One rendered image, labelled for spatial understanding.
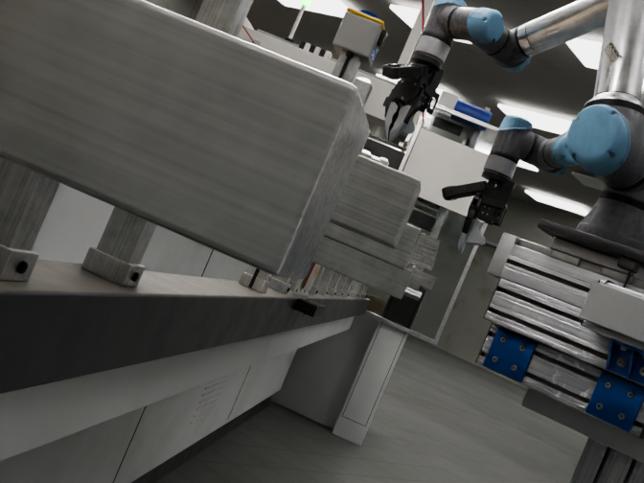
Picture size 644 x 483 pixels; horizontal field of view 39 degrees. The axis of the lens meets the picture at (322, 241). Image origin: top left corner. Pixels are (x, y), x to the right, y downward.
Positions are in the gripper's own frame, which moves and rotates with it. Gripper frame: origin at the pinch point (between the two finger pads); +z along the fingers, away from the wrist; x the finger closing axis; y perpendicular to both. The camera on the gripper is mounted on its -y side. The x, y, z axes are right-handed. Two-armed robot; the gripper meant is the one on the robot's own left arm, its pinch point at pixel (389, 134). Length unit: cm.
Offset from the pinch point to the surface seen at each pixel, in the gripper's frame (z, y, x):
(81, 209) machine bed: 40, -86, -29
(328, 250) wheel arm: 32, -91, -81
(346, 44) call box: -3, -48, -25
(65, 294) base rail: 43, -118, -82
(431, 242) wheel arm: 17.4, 33.9, 2.0
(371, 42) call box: -5, -45, -29
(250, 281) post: 41, -46, -25
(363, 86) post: -3.0, -24.4, -10.3
